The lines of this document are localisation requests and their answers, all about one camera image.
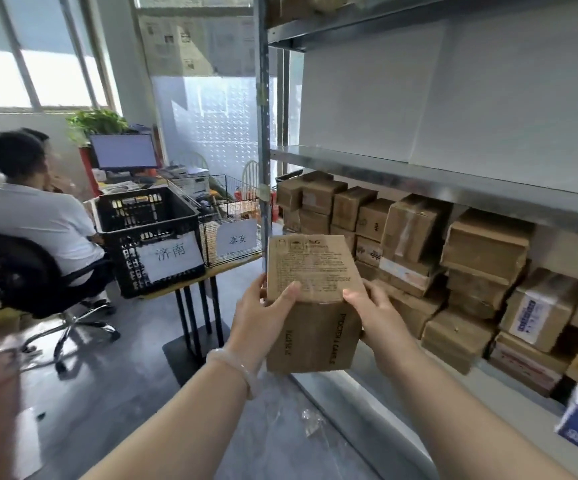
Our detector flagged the black plastic crate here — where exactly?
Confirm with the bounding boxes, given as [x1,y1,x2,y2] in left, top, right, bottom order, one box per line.
[92,184,208,299]

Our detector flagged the stack of cardboard boxes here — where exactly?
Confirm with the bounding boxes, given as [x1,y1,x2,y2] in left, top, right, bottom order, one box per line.
[274,169,578,401]

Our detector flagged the window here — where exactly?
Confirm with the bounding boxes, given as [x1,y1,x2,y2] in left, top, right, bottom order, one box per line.
[0,0,122,113]

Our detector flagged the computer monitor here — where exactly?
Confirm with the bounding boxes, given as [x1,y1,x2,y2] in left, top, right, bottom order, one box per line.
[88,133,160,171]

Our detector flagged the frosted glass partition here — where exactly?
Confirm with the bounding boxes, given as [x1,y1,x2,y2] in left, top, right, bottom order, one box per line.
[150,74,290,175]

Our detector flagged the white foam board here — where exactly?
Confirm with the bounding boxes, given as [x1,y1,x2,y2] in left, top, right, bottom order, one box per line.
[408,0,578,197]
[298,22,445,164]

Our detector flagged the clear plastic wrap scrap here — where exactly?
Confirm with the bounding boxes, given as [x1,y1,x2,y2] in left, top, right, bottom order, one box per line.
[298,407,328,438]

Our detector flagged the metal shelving rack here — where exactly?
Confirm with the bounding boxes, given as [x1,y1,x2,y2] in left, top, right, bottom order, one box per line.
[254,0,578,480]

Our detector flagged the person's right forearm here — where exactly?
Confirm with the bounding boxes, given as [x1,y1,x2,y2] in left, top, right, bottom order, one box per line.
[391,344,578,480]

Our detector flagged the person's left hand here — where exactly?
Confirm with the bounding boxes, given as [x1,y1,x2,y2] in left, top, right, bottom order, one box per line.
[225,273,303,369]

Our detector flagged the green potted plant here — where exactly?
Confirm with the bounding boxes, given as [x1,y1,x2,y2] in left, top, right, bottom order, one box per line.
[65,108,131,145]

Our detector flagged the pasted newspaper sheets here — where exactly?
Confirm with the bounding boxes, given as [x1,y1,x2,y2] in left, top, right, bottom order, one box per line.
[138,14,259,78]

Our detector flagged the red cabinet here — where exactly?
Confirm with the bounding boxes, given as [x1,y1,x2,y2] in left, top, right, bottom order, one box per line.
[78,144,102,197]

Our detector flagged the black-printed brown cardboard box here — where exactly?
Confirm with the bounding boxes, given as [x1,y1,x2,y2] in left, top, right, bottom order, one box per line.
[265,234,370,374]

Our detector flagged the person's right hand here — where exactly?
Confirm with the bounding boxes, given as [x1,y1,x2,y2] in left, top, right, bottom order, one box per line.
[342,279,423,381]

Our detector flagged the black wire basket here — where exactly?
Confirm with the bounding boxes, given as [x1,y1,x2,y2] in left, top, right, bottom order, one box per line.
[168,173,266,269]

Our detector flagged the person's left forearm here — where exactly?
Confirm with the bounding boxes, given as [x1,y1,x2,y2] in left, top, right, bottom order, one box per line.
[81,362,250,480]

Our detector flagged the white jade bracelet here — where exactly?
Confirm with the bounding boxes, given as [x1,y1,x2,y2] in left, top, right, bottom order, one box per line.
[206,347,261,401]

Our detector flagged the white printer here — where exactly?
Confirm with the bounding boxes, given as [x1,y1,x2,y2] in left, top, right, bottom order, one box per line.
[161,164,210,195]

